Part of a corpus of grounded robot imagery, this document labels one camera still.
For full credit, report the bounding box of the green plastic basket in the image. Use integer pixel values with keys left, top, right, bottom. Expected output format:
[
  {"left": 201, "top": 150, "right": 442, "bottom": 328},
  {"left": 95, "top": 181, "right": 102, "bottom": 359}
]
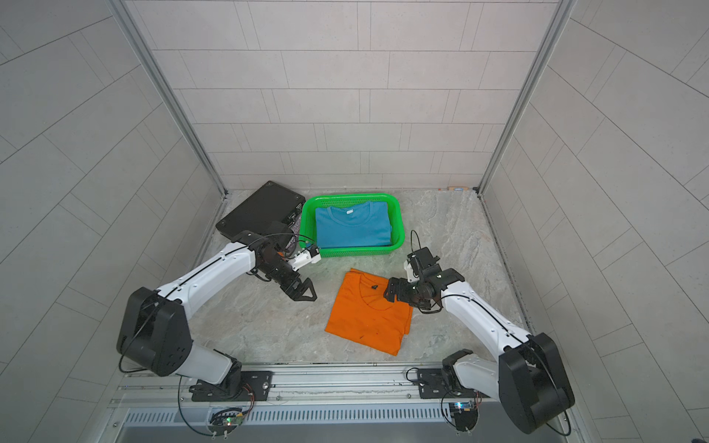
[{"left": 300, "top": 193, "right": 405, "bottom": 258}]

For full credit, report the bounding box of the orange t-shirt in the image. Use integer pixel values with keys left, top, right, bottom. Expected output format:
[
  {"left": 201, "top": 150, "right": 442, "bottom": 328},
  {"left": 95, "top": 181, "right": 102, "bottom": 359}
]
[{"left": 325, "top": 269, "right": 413, "bottom": 356}]

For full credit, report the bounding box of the blue t-shirt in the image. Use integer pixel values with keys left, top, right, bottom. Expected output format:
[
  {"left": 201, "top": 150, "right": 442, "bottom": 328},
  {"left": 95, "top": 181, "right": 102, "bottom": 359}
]
[{"left": 315, "top": 201, "right": 393, "bottom": 248}]

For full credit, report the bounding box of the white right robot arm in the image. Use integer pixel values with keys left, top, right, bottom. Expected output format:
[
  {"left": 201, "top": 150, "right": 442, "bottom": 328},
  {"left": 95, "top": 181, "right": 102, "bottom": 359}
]
[{"left": 384, "top": 269, "right": 575, "bottom": 434}]

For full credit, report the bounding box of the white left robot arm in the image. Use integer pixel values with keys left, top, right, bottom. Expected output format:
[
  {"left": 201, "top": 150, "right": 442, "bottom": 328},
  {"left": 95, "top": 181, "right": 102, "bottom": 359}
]
[{"left": 116, "top": 231, "right": 321, "bottom": 398}]

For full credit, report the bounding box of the black ribbed hard case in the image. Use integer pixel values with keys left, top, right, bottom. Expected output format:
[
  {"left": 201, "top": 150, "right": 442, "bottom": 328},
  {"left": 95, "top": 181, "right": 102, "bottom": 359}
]
[{"left": 216, "top": 181, "right": 306, "bottom": 241}]

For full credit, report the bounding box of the right circuit board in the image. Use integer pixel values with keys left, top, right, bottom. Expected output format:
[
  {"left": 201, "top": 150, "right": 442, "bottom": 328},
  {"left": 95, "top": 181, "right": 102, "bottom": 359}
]
[{"left": 447, "top": 402, "right": 479, "bottom": 433}]

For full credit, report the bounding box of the circuit board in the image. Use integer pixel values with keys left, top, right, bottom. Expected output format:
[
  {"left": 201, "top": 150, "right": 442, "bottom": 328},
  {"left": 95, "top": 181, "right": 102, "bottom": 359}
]
[
  {"left": 447, "top": 402, "right": 479, "bottom": 433},
  {"left": 208, "top": 407, "right": 246, "bottom": 439}
]

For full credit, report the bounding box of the left circuit board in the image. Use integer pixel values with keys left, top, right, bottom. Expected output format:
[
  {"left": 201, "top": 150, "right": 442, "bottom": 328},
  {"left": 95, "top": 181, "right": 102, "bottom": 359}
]
[{"left": 208, "top": 407, "right": 246, "bottom": 439}]

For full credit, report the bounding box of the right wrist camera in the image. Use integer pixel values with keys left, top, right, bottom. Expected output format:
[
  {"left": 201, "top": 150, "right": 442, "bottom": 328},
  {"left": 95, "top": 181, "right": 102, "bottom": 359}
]
[{"left": 404, "top": 247, "right": 441, "bottom": 282}]

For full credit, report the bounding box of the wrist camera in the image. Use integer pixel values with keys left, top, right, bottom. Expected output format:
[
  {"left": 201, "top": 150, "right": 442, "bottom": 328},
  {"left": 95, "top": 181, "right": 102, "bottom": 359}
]
[
  {"left": 288, "top": 245, "right": 321, "bottom": 271},
  {"left": 404, "top": 247, "right": 441, "bottom": 282}
]

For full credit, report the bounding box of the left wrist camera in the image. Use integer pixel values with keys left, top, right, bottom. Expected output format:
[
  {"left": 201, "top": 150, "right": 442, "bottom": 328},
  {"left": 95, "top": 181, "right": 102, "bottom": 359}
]
[{"left": 288, "top": 245, "right": 321, "bottom": 271}]

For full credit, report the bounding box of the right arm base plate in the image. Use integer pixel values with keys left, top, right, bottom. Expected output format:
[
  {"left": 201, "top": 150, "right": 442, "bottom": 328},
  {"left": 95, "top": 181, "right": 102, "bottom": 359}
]
[{"left": 405, "top": 367, "right": 478, "bottom": 400}]

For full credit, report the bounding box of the aluminium rail frame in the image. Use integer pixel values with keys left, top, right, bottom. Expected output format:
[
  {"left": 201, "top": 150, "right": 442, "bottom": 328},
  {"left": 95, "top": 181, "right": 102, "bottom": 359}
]
[{"left": 108, "top": 363, "right": 503, "bottom": 431}]

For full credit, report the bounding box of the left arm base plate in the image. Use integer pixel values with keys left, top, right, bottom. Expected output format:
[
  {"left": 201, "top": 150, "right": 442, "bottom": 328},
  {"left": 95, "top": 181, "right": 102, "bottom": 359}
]
[{"left": 188, "top": 370, "right": 273, "bottom": 402}]

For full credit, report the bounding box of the left aluminium corner post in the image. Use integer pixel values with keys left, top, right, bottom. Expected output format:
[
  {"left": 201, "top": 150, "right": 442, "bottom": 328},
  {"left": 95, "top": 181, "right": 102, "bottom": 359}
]
[{"left": 107, "top": 0, "right": 229, "bottom": 199}]

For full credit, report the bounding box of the aluminium corner post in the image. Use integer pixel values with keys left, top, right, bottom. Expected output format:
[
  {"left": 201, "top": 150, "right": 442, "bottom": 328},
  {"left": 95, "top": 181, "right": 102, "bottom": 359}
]
[
  {"left": 107, "top": 0, "right": 229, "bottom": 199},
  {"left": 477, "top": 0, "right": 575, "bottom": 197}
]

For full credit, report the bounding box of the right aluminium corner post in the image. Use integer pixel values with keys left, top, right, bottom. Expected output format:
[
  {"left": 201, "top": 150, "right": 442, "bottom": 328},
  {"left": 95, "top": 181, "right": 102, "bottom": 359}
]
[{"left": 477, "top": 0, "right": 575, "bottom": 197}]

